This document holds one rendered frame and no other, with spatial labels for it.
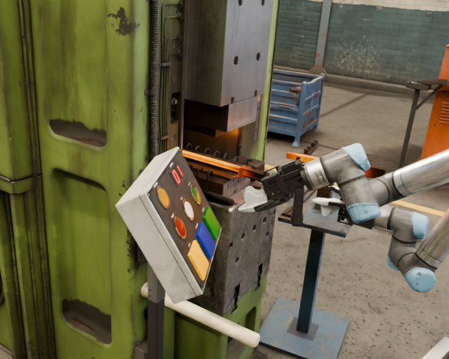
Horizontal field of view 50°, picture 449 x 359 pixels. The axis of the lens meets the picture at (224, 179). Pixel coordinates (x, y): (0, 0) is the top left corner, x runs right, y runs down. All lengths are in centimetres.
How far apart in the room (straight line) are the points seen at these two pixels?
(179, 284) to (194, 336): 93
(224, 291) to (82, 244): 56
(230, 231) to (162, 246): 63
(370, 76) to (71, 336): 805
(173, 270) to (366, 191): 51
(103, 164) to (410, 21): 801
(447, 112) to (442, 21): 420
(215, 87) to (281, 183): 45
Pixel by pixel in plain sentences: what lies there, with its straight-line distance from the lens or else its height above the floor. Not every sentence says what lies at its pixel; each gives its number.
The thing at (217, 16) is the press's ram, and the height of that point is 154.
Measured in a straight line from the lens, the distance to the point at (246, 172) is 177.
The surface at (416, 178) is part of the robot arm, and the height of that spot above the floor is 122.
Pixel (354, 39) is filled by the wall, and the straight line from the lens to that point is 946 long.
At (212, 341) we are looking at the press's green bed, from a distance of 201.
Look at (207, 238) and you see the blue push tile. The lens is 127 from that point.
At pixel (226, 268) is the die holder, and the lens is 178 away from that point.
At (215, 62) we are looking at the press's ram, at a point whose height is 140.
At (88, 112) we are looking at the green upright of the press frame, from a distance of 166.
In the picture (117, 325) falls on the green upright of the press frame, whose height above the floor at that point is 47.
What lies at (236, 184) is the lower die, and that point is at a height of 95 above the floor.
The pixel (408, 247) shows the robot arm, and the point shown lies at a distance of 161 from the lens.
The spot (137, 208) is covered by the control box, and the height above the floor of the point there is 116.
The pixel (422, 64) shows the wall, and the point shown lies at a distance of 919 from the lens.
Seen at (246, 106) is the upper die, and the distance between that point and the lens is 171.
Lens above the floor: 163
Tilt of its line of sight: 22 degrees down
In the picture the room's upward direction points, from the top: 4 degrees clockwise
